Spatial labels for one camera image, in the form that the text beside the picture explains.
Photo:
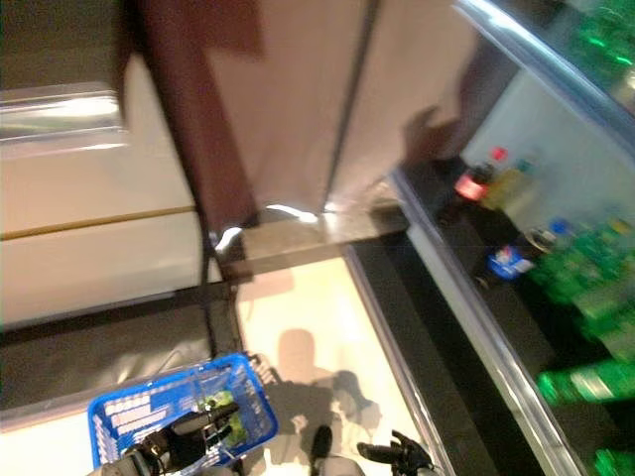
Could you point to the cola bottle red label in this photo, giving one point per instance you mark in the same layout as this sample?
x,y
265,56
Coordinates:
x,y
469,186

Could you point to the blue plastic shopping basket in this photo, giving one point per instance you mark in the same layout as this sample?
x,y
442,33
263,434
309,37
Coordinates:
x,y
124,421

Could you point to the cola bottle blue label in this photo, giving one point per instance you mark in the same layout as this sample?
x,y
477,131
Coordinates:
x,y
506,263

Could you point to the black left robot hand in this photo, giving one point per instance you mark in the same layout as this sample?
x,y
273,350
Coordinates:
x,y
183,436

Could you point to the black shelf board clear rail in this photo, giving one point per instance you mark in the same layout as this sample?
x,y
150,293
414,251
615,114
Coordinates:
x,y
526,322
546,59

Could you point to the green plastic bottle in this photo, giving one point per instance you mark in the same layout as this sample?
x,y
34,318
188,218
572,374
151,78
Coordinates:
x,y
605,44

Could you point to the black base shelf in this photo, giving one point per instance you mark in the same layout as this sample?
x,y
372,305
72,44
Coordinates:
x,y
426,347

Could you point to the small yellow tea bottle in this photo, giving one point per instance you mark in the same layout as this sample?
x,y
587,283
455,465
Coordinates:
x,y
508,188

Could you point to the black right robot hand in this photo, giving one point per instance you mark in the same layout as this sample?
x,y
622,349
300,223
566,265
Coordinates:
x,y
407,458

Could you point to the silver right robot leg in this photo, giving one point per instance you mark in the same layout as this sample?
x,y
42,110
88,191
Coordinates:
x,y
321,446

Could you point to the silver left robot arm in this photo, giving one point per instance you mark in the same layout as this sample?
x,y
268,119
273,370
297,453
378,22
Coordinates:
x,y
119,468

